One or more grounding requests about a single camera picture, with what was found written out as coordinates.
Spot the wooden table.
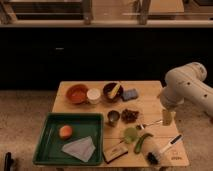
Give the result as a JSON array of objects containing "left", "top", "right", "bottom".
[{"left": 33, "top": 80, "right": 190, "bottom": 169}]

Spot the black object at floor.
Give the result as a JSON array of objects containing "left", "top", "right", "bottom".
[{"left": 4, "top": 152, "right": 14, "bottom": 171}]

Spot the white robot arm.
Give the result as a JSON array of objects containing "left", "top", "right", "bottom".
[{"left": 159, "top": 62, "right": 213, "bottom": 124}]

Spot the grey folded cloth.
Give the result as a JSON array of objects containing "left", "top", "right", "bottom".
[{"left": 62, "top": 136, "right": 96, "bottom": 162}]

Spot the white small cup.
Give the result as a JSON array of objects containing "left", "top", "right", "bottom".
[{"left": 87, "top": 88, "right": 101, "bottom": 104}]

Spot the green plastic tray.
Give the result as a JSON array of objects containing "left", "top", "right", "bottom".
[{"left": 33, "top": 113, "right": 103, "bottom": 166}]

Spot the dark brown bowl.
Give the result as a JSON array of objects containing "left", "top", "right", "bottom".
[{"left": 103, "top": 82, "right": 123, "bottom": 102}]

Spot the metal cup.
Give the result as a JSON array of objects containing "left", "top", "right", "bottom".
[{"left": 107, "top": 110, "right": 120, "bottom": 127}]

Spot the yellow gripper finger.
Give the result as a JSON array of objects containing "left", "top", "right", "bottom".
[{"left": 162, "top": 110, "right": 173, "bottom": 126}]

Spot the metal fork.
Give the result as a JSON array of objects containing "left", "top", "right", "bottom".
[{"left": 136, "top": 120, "right": 163, "bottom": 130}]

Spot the black white dish brush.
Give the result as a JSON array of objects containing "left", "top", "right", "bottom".
[{"left": 147, "top": 134, "right": 182, "bottom": 165}]

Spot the blue sponge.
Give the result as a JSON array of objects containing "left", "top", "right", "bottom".
[{"left": 122, "top": 89, "right": 138, "bottom": 101}]

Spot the orange bowl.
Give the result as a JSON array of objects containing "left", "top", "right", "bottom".
[{"left": 66, "top": 84, "right": 88, "bottom": 104}]

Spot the green cucumber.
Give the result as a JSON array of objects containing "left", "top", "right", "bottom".
[{"left": 134, "top": 133, "right": 153, "bottom": 154}]

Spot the orange fruit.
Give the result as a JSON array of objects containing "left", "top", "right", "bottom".
[{"left": 59, "top": 125, "right": 73, "bottom": 139}]

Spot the black wooden eraser block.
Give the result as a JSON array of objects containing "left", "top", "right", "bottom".
[{"left": 103, "top": 143, "right": 128, "bottom": 164}]

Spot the green round lid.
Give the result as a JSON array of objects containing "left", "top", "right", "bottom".
[{"left": 123, "top": 127, "right": 138, "bottom": 144}]

